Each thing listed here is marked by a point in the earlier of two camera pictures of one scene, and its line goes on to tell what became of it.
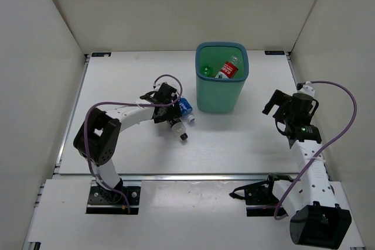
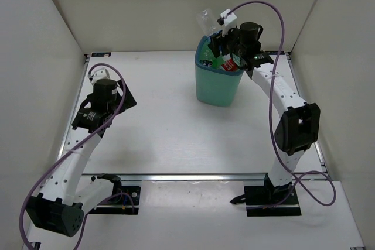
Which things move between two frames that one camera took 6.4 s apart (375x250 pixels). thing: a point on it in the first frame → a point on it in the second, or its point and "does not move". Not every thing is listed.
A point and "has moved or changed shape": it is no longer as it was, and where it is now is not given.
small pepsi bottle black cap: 179,128 → 206,62
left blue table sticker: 106,54 does not move
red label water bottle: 229,69 has moved or changed shape
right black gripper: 279,99 → 219,41
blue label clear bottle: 186,109 → 206,20
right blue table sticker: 275,52 does not move
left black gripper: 174,112 → 129,101
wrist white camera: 307,89 → 229,20
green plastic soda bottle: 207,71 → 206,54
